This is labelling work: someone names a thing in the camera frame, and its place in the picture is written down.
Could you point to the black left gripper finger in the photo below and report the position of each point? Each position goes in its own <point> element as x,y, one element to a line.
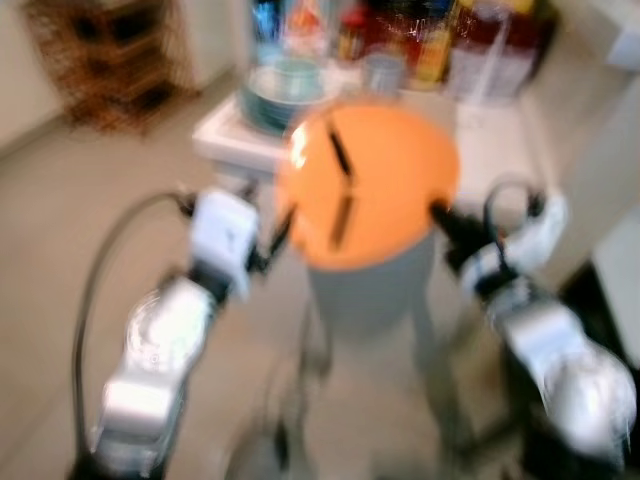
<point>283,228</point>

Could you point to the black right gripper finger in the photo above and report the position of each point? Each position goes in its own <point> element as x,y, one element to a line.
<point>442,214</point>

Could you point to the orange round plate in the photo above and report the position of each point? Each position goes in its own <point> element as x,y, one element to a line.
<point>390,190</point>

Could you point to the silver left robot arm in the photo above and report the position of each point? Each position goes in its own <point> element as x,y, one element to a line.
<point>160,340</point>

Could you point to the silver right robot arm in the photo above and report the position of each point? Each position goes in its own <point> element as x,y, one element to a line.
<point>565,370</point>

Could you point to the black slim utensil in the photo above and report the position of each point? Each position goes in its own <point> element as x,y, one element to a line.
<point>343,222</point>
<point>341,155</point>

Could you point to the teal stacked bowls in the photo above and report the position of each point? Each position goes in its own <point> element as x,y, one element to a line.
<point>280,90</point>

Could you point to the grey cup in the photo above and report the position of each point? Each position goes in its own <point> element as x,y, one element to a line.
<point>383,72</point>

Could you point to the yellow bottle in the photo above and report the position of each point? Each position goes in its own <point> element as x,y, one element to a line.
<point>432,55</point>

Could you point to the large dark red jar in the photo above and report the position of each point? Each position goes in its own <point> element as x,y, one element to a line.
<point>495,50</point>

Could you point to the small red sauce bottle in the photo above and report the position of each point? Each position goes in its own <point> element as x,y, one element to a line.
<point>351,38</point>

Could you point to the clear bottle with orange label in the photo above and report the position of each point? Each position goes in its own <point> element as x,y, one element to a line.
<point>306,28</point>

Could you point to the blue bottle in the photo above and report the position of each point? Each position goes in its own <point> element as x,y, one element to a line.
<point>266,25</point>

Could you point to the brown wicker rack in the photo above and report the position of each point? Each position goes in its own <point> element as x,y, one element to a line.
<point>110,60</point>

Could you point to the white counter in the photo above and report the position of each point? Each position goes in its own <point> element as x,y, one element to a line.
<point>618,30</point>

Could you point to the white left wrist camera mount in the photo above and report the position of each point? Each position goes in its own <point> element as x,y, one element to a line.
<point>222,235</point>

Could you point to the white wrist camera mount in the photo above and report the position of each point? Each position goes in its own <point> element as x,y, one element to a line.
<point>525,240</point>
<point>222,235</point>

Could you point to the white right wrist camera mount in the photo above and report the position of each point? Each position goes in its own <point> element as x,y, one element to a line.
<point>525,240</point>

